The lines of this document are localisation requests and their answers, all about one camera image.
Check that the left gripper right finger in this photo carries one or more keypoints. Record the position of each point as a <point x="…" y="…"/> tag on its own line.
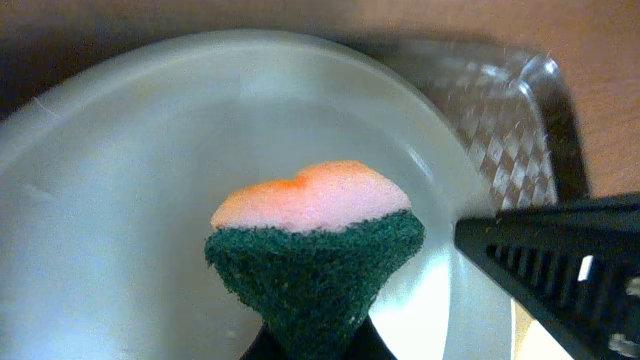
<point x="573" y="266"/>

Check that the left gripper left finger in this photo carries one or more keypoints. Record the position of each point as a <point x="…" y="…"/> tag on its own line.
<point x="365" y="344"/>

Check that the green and white sponge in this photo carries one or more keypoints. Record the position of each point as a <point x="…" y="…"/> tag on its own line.
<point x="310" y="254"/>

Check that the pale blue-white plate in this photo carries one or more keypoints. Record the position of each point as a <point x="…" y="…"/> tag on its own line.
<point x="109" y="181"/>

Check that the brown serving tray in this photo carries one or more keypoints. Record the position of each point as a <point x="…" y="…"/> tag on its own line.
<point x="510" y="108"/>

